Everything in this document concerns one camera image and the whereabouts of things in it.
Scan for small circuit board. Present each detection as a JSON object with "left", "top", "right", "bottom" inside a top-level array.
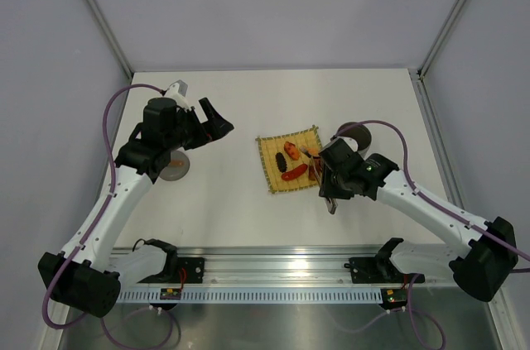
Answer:
[
  {"left": 382, "top": 289, "right": 407, "bottom": 303},
  {"left": 160, "top": 288, "right": 182, "bottom": 301}
]

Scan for black sea cucumber toy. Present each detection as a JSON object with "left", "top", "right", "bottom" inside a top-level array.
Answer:
[{"left": 275, "top": 152, "right": 288, "bottom": 173}]

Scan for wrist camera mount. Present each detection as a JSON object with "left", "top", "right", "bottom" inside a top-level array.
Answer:
[
  {"left": 344, "top": 137, "right": 359, "bottom": 152},
  {"left": 164, "top": 79, "right": 190, "bottom": 110}
]

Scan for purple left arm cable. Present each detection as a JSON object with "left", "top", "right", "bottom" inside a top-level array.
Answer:
[{"left": 42, "top": 83, "right": 187, "bottom": 346}]

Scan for aluminium front rail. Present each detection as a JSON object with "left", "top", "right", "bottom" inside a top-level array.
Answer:
[{"left": 55, "top": 245, "right": 504, "bottom": 288}]

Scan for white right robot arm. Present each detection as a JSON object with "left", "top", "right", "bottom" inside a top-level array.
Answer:
[{"left": 319, "top": 137, "right": 518, "bottom": 302}]

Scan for brown grilled sausage toy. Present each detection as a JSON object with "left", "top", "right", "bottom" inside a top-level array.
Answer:
[{"left": 308, "top": 159, "right": 322, "bottom": 181}]

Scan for left aluminium frame post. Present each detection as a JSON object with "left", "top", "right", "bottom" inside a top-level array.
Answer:
[{"left": 82, "top": 0, "right": 134, "bottom": 80}]

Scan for left small circuit board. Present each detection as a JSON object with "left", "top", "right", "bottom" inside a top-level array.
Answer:
[{"left": 160, "top": 288, "right": 182, "bottom": 301}]

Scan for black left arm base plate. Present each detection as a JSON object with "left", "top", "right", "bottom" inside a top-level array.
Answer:
[{"left": 140, "top": 257, "right": 205, "bottom": 284}]

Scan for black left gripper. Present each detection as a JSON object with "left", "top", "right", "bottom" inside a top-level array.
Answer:
[{"left": 164, "top": 98, "right": 233, "bottom": 152}]

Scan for grey metal lunch canister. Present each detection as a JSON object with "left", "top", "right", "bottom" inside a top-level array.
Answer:
[{"left": 336, "top": 122, "right": 373, "bottom": 157}]

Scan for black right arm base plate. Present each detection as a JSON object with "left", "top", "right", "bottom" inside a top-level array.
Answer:
[{"left": 343, "top": 257, "right": 415, "bottom": 284}]

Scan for aluminium frame post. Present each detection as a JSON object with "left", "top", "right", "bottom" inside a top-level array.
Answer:
[
  {"left": 82, "top": 0, "right": 134, "bottom": 80},
  {"left": 417, "top": 0, "right": 470, "bottom": 81}
]

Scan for right aluminium frame post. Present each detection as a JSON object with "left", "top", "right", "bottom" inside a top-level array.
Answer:
[{"left": 417, "top": 0, "right": 470, "bottom": 81}]

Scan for bamboo woven tray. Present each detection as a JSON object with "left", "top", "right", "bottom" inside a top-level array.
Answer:
[{"left": 256, "top": 125, "right": 322, "bottom": 194}]

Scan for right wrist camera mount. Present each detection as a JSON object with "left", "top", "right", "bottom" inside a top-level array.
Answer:
[{"left": 344, "top": 137, "right": 359, "bottom": 152}]

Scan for grey canister lid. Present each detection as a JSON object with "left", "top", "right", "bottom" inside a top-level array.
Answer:
[{"left": 159, "top": 150, "right": 190, "bottom": 181}]

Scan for white slotted cable duct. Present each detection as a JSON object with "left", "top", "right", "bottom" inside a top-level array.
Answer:
[{"left": 117, "top": 287, "right": 383, "bottom": 304}]

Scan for stainless steel tongs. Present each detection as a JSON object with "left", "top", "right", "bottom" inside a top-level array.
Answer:
[{"left": 314, "top": 158, "right": 338, "bottom": 214}]

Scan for orange fried fish toy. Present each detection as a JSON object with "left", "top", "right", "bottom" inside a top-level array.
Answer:
[{"left": 284, "top": 141, "right": 300, "bottom": 161}]

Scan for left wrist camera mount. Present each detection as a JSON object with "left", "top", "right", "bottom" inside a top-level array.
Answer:
[{"left": 164, "top": 79, "right": 190, "bottom": 110}]

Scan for right small circuit board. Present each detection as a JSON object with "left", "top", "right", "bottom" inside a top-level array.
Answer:
[{"left": 382, "top": 289, "right": 407, "bottom": 303}]

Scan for orange salmon slice toy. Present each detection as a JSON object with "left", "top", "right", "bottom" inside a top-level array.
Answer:
[{"left": 300, "top": 146, "right": 320, "bottom": 159}]

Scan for red sausage toy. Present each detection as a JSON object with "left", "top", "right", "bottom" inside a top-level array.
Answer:
[{"left": 281, "top": 164, "right": 308, "bottom": 181}]

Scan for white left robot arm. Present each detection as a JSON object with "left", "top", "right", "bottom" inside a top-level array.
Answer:
[{"left": 37, "top": 97, "right": 234, "bottom": 318}]

